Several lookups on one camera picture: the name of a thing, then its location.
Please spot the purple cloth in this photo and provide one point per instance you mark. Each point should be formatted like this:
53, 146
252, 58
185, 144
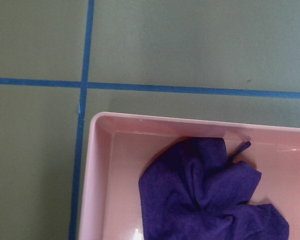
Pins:
195, 191

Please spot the pink plastic bin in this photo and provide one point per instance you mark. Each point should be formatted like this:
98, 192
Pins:
121, 146

